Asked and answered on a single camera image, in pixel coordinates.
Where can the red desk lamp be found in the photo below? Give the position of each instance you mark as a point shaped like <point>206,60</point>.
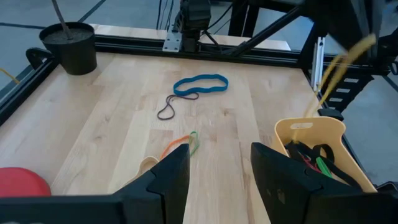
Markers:
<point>21,183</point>

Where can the green plant in black pot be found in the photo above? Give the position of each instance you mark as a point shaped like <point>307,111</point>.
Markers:
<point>76,53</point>

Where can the wide blue rubber band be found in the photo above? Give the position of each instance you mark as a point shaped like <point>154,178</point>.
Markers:
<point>200,90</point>

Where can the wide black rubber band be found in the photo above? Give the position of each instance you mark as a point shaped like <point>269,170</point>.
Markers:
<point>292,149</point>
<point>330,154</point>

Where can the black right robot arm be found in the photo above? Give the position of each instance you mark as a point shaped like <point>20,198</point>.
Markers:
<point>194,18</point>

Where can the thin red rubber band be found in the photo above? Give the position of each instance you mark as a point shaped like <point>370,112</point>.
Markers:
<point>308,162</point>

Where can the thin dark purple rubber band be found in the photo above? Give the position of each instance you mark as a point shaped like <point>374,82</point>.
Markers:
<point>169,105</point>

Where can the yellow rubber band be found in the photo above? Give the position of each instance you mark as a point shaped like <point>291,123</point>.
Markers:
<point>360,48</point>

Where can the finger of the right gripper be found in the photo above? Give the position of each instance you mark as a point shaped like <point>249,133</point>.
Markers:
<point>348,35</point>

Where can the silver aluminium upright post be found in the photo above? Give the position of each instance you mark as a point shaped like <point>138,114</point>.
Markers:
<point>317,62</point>

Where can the wide cream rubber band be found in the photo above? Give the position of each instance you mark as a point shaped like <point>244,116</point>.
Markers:
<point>147,160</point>

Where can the silver mounting plate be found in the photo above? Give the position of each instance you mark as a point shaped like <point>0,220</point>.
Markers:
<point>172,42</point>

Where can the thin green rubber band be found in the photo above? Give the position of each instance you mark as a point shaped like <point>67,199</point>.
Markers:
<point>196,146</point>

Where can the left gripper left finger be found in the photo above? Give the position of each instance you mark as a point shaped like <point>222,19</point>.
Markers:
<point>171,186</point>

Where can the wide bright green rubber band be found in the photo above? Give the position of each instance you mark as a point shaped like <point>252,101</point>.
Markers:
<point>323,168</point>

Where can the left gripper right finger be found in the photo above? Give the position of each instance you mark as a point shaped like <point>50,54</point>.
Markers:
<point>280,186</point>

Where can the black corner clamp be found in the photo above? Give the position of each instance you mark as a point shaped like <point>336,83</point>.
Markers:
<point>34,54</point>

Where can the thin orange rubber band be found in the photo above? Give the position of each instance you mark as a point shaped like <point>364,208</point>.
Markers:
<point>174,143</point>

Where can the black aluminium table frame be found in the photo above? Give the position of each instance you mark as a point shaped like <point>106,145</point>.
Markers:
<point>140,46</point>

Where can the yellow plastic bin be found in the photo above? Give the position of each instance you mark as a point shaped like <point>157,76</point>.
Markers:
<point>354,155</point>

